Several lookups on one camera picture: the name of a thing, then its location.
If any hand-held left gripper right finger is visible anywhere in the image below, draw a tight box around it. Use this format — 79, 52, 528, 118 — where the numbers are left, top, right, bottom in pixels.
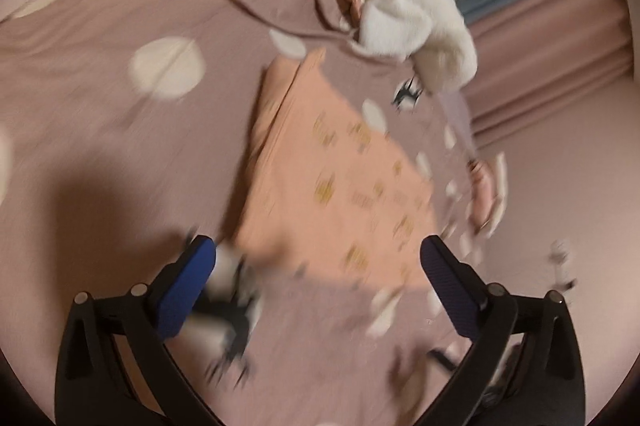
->
420, 234, 586, 426

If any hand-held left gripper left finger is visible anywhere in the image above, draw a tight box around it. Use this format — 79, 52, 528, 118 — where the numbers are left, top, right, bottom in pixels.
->
54, 234, 217, 426

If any orange printed baby garment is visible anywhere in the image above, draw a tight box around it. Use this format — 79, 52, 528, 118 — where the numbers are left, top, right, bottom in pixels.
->
235, 48, 441, 292

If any mauve polka dot blanket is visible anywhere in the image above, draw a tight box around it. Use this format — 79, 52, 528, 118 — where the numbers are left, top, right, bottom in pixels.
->
0, 0, 501, 426

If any pink curtain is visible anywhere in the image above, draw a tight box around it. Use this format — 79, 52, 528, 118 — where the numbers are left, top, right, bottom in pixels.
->
465, 0, 636, 132

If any white fleece garment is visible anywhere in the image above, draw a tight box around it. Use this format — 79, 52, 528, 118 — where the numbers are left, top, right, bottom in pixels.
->
320, 0, 478, 94

